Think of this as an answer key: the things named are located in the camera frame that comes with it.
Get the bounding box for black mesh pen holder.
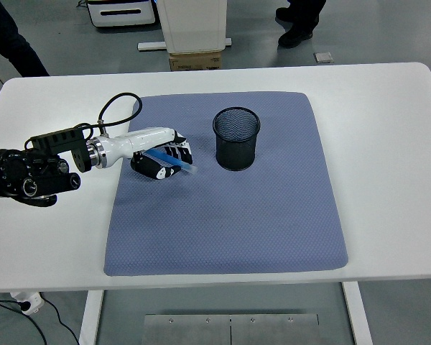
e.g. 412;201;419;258
212;106;261;172

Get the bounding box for black floor cable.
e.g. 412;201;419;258
39;298;82;345
0;293;47;345

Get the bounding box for small grey floor plate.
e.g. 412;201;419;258
312;52;335;65

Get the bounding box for white cabinet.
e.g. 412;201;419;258
157;0;228;55

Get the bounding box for grey metal plate with screws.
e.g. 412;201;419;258
143;313;320;345

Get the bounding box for cardboard box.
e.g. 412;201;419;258
168;50;223;72

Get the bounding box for person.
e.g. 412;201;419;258
0;0;50;105
275;0;328;50

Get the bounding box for white base bar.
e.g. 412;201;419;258
137;37;233;51

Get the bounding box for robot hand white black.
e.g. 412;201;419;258
101;126;195;180

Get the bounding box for white appliance with black slot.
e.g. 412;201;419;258
85;0;157;29

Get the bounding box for white power strip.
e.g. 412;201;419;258
9;290;45;316

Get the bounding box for blue marker pen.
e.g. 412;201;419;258
143;149;198;176

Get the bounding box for white table leg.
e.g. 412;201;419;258
340;281;374;345
78;289;105;345

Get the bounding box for blue-grey quilted mat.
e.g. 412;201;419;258
103;91;349;277

